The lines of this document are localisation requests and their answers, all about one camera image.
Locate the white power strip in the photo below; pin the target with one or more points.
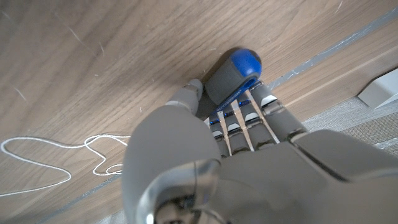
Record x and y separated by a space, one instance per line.
382 90

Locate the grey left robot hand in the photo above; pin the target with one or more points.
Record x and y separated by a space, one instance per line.
280 180

